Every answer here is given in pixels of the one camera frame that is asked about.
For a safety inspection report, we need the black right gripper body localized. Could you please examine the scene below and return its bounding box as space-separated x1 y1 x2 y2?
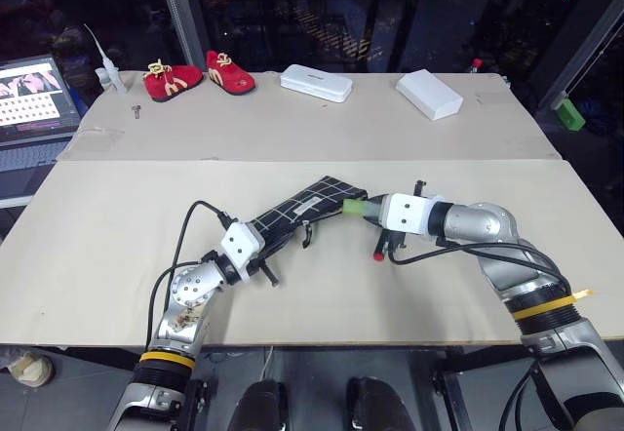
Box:
377 180 428 261

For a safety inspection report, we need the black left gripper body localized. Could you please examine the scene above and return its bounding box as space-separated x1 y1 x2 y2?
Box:
247 244 284 290

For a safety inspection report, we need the black grid pouch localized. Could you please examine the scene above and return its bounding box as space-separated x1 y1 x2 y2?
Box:
251 175 370 252

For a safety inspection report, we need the white rectangular box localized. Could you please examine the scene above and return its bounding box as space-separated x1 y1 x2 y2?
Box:
394 70 465 122

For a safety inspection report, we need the white pencil case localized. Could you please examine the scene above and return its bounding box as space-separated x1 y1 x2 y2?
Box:
279 63 354 104

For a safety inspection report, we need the red slipper with yellow laces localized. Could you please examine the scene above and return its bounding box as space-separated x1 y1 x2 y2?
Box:
206 50 257 96
142 59 205 104

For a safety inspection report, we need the clear plastic bag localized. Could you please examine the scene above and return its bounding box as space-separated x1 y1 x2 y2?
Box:
71 127 126 153

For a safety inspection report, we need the green block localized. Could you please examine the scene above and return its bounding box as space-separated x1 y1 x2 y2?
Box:
555 98 587 133

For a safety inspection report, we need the white nozzle bottle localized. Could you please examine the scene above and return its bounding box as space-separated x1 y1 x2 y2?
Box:
82 22 129 97

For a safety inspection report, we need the grey metal pillar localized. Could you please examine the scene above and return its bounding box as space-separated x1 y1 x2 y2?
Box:
155 0 212 70

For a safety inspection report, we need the cream round object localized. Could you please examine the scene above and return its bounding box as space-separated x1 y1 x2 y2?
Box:
0 346 55 389

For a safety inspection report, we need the open laptop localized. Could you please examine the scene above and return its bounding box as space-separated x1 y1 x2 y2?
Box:
0 54 83 209

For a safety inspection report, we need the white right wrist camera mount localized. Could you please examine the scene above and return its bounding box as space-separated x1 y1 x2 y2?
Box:
382 192 443 235

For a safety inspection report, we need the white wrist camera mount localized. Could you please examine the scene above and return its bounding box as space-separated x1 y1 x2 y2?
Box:
382 192 443 235
218 222 267 284

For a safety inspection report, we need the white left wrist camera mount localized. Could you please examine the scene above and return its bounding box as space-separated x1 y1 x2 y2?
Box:
218 222 267 284

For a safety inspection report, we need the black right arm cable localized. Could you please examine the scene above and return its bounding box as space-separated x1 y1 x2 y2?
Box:
389 240 572 300

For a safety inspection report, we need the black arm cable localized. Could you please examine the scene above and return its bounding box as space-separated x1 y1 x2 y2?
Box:
144 200 231 350
389 240 572 300

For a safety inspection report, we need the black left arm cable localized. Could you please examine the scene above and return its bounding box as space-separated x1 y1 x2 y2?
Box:
144 200 231 350

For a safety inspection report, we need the grey slanted post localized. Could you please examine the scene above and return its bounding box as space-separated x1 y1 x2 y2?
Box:
534 0 624 113

